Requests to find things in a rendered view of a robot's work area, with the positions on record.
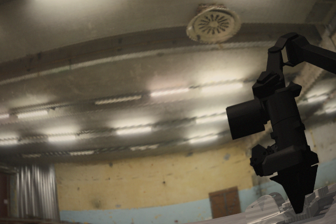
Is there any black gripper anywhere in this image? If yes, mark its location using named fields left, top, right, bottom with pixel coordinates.
left=262, top=116, right=319, bottom=214

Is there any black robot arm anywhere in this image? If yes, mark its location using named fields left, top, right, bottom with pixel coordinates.
left=226, top=32, right=336, bottom=177

